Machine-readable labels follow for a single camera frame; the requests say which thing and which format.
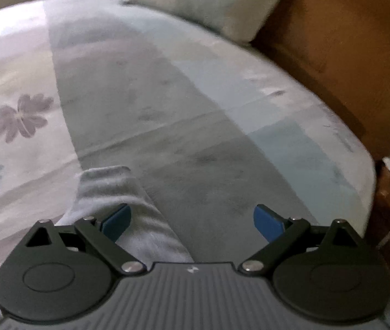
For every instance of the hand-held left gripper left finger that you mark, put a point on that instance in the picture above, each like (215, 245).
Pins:
(117, 220)

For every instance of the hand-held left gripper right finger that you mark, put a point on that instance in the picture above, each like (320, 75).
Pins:
(267, 223)

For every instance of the light grey pillow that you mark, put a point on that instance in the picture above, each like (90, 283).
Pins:
(215, 0)

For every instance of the wooden headboard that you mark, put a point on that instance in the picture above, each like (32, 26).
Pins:
(353, 41)

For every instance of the floral bed sheet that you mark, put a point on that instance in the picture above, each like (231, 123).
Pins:
(181, 110)

